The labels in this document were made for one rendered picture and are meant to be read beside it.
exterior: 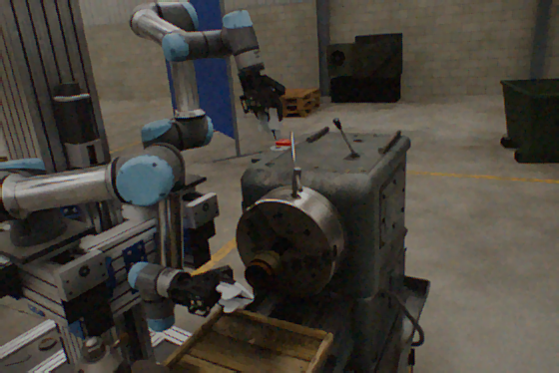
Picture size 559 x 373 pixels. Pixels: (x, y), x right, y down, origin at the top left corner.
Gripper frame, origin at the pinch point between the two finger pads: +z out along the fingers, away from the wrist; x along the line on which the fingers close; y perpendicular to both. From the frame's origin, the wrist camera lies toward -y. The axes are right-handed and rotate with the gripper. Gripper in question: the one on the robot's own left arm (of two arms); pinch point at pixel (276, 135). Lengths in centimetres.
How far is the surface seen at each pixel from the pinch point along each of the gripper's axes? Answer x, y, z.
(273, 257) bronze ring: 1.4, 22.2, 28.6
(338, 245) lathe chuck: 13.7, 8.2, 33.0
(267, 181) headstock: -10.4, -3.5, 14.0
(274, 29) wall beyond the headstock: -494, -970, -169
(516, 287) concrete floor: 39, -168, 153
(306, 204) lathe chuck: 8.6, 9.7, 19.4
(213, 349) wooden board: -17, 36, 48
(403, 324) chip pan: 9, -36, 90
